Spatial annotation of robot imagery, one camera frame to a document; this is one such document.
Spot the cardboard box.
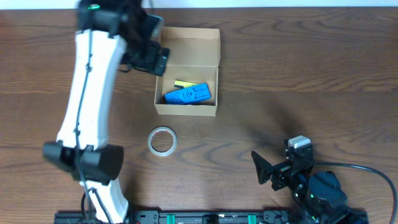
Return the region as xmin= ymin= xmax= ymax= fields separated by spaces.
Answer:
xmin=154 ymin=27 xmax=221 ymax=117

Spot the yellow and black marker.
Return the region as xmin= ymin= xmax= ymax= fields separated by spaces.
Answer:
xmin=174 ymin=80 xmax=197 ymax=88

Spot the blue plastic tape dispenser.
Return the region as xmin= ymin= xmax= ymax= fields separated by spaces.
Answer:
xmin=164 ymin=83 xmax=211 ymax=105

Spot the large clear tape roll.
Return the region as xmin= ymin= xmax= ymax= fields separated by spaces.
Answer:
xmin=147 ymin=126 xmax=178 ymax=157

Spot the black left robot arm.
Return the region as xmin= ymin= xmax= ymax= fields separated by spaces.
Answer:
xmin=43 ymin=0 xmax=170 ymax=223

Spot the black mounting rail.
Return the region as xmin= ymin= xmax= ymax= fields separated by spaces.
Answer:
xmin=53 ymin=210 xmax=369 ymax=224

